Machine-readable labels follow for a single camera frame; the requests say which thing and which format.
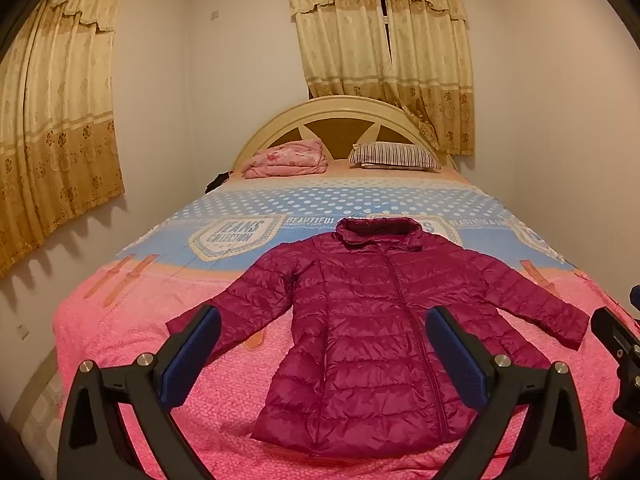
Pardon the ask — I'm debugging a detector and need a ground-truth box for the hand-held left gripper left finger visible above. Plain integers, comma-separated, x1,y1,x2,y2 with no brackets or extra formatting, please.
56,305,222,480

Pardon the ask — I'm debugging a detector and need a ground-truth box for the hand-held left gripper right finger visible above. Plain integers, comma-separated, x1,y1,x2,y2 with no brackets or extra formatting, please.
425,306,591,480

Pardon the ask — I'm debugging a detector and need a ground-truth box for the magenta puffer jacket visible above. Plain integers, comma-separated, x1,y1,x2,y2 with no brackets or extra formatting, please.
166,217,590,458

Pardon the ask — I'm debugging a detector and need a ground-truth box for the bed with pink blue cover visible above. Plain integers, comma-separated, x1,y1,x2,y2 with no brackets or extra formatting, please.
52,167,640,480

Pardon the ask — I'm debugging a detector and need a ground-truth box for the dark cloth beside bed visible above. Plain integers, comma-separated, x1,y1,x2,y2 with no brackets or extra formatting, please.
205,171,233,194

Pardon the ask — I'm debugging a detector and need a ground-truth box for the striped pillow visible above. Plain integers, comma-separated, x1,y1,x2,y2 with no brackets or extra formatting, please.
348,141,443,172

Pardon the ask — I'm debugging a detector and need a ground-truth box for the folded pink floral quilt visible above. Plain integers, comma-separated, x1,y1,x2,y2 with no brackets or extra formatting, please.
242,139,329,180

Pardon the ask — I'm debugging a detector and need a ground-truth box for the cream wooden headboard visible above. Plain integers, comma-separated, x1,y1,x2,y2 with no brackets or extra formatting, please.
231,95,458,176

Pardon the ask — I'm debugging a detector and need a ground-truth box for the wide golden floral curtain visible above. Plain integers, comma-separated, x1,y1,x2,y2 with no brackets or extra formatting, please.
0,0,126,278

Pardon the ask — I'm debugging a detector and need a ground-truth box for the golden floral curtain panel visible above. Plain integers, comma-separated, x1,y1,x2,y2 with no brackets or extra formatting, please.
289,0,396,101
382,0,476,157

